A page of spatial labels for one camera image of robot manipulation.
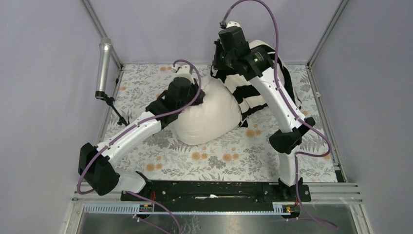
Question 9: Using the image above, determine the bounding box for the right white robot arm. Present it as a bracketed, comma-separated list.
[210, 21, 315, 201]

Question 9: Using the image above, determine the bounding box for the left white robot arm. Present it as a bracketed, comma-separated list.
[76, 62, 202, 200]

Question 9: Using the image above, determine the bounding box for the white pillow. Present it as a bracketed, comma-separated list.
[169, 76, 241, 145]

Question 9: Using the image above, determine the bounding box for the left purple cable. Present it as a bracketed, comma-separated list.
[76, 59, 203, 234]

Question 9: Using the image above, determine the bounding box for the purple cable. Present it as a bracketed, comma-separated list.
[219, 0, 339, 231]
[76, 59, 203, 234]

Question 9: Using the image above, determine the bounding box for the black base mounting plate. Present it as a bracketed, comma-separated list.
[120, 179, 311, 212]

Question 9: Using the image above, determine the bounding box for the silver microphone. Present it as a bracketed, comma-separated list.
[95, 37, 113, 99]

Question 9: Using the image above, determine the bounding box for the black microphone stand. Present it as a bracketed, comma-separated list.
[104, 97, 130, 126]

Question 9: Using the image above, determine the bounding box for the black white striped pillowcase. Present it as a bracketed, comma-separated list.
[210, 58, 301, 127]

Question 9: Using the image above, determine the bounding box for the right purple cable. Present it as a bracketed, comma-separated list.
[219, 0, 339, 231]

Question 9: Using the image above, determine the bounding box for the floral patterned table mat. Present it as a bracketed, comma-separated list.
[115, 64, 338, 182]

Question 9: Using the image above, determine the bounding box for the white slotted cable duct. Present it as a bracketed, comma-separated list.
[83, 203, 292, 215]

